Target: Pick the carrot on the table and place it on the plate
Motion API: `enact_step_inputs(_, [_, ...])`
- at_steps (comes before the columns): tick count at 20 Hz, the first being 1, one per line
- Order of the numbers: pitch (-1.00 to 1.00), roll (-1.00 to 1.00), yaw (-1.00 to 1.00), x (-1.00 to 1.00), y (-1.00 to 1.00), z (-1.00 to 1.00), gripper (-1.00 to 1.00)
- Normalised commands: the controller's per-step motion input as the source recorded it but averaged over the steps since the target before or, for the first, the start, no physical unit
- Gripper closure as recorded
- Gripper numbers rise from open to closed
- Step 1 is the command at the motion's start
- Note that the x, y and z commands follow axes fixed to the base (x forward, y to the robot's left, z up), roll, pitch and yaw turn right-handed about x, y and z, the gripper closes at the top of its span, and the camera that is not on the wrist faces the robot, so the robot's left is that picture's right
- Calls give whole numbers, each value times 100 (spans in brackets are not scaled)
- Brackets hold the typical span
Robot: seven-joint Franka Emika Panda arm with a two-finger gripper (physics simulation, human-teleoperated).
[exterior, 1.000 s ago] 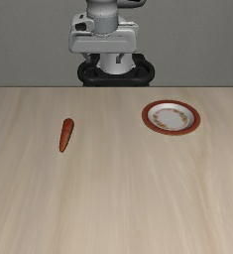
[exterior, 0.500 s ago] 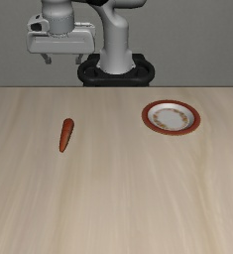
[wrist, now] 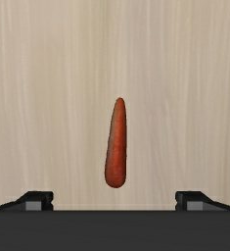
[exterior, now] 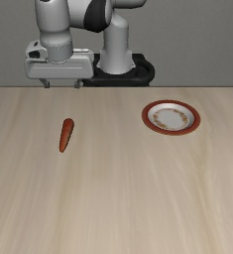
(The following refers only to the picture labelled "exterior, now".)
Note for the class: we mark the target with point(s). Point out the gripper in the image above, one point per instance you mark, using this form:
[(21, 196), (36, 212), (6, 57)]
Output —
[(60, 67)]

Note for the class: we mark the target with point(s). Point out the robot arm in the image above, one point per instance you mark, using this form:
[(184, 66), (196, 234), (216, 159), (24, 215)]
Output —
[(116, 43)]

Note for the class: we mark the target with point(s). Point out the orange carrot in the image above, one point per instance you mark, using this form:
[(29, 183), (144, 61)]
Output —
[(66, 134)]

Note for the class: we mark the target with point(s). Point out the red-rimmed white plate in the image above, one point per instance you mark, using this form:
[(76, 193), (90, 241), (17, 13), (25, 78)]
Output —
[(171, 117)]

